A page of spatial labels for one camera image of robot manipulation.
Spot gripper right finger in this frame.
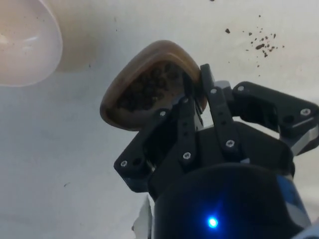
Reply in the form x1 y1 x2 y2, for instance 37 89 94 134
200 63 319 160

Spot white bowl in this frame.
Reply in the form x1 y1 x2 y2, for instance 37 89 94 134
0 0 64 88

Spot coffee beans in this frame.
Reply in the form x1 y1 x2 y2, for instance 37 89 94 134
115 62 186 112

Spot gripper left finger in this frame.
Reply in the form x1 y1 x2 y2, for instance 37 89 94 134
114 73 198 193

